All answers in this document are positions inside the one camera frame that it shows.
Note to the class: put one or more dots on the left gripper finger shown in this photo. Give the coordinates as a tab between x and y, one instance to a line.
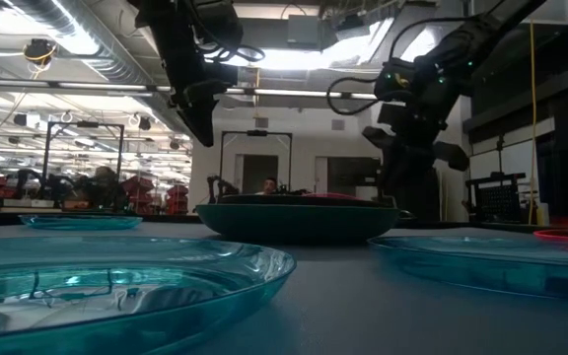
201	116

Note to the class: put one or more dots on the red plastic plate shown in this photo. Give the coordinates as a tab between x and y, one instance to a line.
567	237

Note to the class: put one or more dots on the grey ceiling box unit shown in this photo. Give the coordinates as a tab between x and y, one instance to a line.
308	32

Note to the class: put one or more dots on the black perforated cart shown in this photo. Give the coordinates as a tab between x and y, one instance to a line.
496	197

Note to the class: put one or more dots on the tall black background frame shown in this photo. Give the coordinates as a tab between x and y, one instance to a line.
120	158

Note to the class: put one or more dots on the person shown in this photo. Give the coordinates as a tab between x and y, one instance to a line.
269	186

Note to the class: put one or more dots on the clear teal plastic plate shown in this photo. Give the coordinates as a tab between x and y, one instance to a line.
79	223

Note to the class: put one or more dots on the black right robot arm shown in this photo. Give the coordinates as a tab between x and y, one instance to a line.
486	29

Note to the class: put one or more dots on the ceiling dome camera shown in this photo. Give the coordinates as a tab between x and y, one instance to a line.
40	51

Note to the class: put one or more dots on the red storage bins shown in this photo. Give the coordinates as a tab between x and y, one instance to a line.
138	192

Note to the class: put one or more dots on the black background rig frame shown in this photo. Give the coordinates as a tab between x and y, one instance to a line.
256	132

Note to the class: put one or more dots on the long ceiling light strip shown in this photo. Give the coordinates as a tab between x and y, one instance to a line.
294	92

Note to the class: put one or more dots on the black background robot arm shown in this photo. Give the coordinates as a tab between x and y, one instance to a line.
294	190
220	190

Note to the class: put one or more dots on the black cabinet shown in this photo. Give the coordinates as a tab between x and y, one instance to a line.
432	202

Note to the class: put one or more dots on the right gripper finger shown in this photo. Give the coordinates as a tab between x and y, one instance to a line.
422	167
396	167

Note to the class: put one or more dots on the pink plastic plate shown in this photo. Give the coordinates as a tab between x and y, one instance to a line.
333	196

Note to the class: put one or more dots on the large clear blue plastic plate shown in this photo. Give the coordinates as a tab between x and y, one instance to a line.
116	296

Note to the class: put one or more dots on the grey table mat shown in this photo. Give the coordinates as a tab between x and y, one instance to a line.
343	296

